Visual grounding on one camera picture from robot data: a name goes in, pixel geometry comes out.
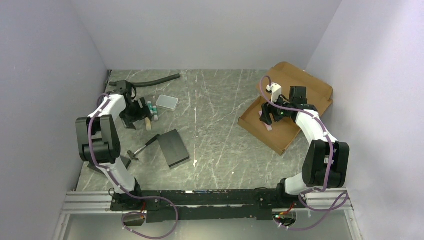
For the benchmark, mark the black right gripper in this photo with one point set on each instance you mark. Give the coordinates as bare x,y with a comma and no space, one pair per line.
267,109

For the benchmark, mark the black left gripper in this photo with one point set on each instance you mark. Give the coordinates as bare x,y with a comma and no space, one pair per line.
143,113

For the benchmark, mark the yellow glue stick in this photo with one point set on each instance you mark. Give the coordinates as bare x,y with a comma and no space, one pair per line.
148,124

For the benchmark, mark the green white glue stick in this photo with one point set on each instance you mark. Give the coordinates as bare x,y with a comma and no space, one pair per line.
155,113
150,106

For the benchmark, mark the pink eraser bar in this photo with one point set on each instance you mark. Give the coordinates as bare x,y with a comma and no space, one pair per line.
268,127

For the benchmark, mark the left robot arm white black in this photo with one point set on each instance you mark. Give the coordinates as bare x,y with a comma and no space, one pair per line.
98,139

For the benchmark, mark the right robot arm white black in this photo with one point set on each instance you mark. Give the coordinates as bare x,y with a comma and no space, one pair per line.
326,162

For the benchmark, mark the black flat box left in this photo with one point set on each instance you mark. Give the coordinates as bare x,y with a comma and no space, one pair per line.
126,161

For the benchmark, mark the black rectangular box centre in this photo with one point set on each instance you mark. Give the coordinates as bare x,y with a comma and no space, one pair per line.
173,148

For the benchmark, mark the black foam tube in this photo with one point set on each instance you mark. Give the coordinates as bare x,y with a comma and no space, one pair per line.
156,82

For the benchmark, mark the small metal hammer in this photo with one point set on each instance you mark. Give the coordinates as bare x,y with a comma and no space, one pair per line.
133,155

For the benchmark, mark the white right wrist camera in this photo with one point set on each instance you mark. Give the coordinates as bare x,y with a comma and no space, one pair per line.
275,90

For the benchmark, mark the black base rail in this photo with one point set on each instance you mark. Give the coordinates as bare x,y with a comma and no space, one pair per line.
169,205

